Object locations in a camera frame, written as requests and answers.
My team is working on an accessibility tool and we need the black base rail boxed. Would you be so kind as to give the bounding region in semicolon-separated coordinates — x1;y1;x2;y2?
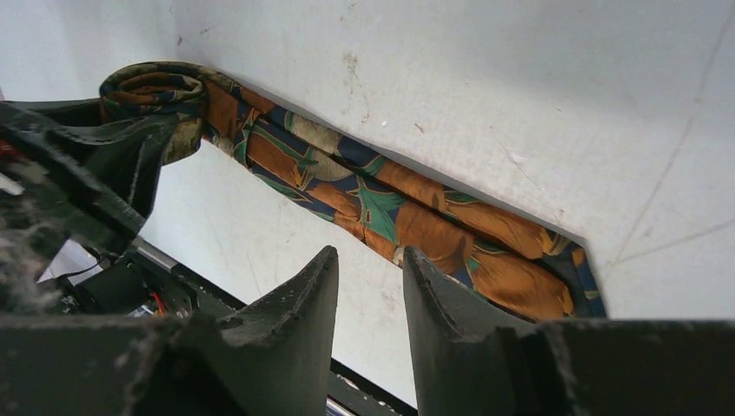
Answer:
54;239;415;415

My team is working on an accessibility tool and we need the green orange patterned tie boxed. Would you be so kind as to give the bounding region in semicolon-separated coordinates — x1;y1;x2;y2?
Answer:
99;62;606;321

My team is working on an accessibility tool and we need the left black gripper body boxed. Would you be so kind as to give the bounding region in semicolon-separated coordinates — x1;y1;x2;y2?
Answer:
1;125;144;315

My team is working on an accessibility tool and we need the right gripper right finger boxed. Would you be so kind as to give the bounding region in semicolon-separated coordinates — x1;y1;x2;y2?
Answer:
403;247;734;415

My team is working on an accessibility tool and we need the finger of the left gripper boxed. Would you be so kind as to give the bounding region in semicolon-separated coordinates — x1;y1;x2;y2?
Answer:
1;100;179;236

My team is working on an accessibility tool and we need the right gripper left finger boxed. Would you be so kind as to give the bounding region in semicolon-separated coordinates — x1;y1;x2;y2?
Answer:
1;246;339;415

